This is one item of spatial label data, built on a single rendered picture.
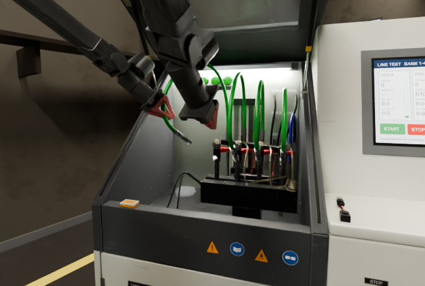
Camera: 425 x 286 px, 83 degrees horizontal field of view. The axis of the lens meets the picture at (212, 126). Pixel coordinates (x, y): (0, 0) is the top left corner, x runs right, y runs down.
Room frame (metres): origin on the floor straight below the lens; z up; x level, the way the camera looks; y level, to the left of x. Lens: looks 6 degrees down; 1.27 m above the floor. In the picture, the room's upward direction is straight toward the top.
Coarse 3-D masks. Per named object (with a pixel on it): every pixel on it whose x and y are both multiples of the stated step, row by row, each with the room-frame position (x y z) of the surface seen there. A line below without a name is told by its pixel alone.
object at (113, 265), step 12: (108, 264) 0.73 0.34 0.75; (120, 264) 0.72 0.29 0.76; (132, 264) 0.70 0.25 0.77; (144, 264) 0.69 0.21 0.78; (156, 264) 0.68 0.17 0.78; (168, 264) 0.68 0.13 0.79; (108, 276) 0.73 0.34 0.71; (120, 276) 0.72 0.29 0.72; (132, 276) 0.70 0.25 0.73; (144, 276) 0.69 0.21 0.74; (156, 276) 0.68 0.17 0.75; (168, 276) 0.67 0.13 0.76; (180, 276) 0.66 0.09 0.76; (192, 276) 0.65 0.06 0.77; (204, 276) 0.64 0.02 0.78; (216, 276) 0.63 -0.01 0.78
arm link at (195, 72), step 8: (168, 64) 0.48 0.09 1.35; (176, 64) 0.47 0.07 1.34; (200, 64) 0.51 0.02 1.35; (168, 72) 0.48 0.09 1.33; (176, 72) 0.46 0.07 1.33; (184, 72) 0.47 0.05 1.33; (192, 72) 0.48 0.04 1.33; (176, 80) 0.48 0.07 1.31; (184, 80) 0.48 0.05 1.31; (192, 80) 0.48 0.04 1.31; (184, 88) 0.49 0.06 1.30
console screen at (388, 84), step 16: (416, 48) 0.79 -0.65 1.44; (368, 64) 0.82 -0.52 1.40; (384, 64) 0.81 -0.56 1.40; (400, 64) 0.79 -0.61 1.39; (416, 64) 0.78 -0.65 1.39; (368, 80) 0.81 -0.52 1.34; (384, 80) 0.79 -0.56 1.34; (400, 80) 0.78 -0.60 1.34; (416, 80) 0.77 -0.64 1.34; (368, 96) 0.80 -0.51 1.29; (384, 96) 0.78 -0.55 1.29; (400, 96) 0.77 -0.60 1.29; (416, 96) 0.76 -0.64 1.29; (368, 112) 0.78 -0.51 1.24; (384, 112) 0.77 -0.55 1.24; (400, 112) 0.76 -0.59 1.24; (416, 112) 0.75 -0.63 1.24; (368, 128) 0.77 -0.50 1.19; (384, 128) 0.76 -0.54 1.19; (400, 128) 0.75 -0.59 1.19; (416, 128) 0.74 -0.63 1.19; (368, 144) 0.76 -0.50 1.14; (384, 144) 0.75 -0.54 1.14; (400, 144) 0.74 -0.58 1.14; (416, 144) 0.73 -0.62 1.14
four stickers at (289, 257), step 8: (208, 240) 0.64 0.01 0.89; (216, 240) 0.63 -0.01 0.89; (208, 248) 0.64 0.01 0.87; (216, 248) 0.63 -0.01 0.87; (232, 248) 0.62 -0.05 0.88; (240, 248) 0.61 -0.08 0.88; (256, 248) 0.60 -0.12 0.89; (264, 248) 0.60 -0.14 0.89; (240, 256) 0.61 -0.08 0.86; (256, 256) 0.60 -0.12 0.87; (264, 256) 0.60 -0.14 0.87; (288, 256) 0.58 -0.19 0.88; (296, 256) 0.57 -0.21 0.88; (288, 264) 0.58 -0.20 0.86; (296, 264) 0.57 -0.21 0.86
